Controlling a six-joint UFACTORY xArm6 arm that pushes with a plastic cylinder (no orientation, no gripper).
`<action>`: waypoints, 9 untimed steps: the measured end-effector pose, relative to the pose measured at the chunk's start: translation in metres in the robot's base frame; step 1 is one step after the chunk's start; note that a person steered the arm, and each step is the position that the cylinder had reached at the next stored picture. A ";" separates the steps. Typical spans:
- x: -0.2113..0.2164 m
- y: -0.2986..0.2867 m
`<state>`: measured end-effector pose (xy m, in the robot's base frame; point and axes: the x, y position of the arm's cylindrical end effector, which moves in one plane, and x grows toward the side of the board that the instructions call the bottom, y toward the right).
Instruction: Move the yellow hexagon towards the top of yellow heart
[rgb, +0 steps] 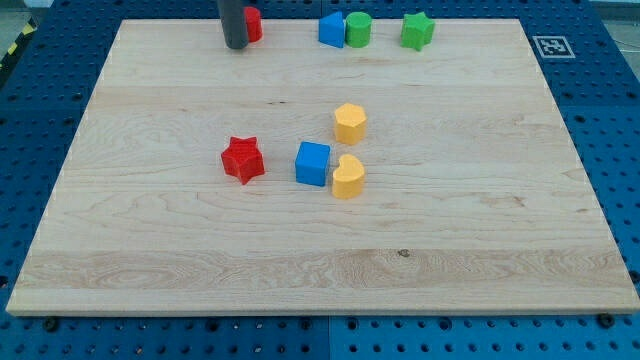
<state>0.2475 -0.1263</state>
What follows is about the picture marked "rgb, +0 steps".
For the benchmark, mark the yellow heart block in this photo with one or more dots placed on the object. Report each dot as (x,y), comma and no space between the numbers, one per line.
(348,178)

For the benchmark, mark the yellow hexagon block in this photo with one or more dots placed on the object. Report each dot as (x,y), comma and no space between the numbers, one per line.
(350,122)

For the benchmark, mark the blue cube block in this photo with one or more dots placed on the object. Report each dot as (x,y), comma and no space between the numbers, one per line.
(312,163)

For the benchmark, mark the red star block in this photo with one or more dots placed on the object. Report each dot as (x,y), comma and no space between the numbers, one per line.
(243,159)

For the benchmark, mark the light wooden board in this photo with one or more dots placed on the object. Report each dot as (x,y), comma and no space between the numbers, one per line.
(475,201)

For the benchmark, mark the green cylinder block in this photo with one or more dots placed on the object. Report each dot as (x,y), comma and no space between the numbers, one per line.
(358,29)

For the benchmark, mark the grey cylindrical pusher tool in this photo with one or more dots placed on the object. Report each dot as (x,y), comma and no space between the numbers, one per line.
(233,22)

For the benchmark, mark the red cylinder block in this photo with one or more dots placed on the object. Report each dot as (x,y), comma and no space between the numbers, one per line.
(253,20)

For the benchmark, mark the green star block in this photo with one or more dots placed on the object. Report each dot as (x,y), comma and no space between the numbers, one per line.
(417,31)

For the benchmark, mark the white fiducial marker tag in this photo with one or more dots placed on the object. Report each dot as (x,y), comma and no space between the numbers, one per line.
(553,47)

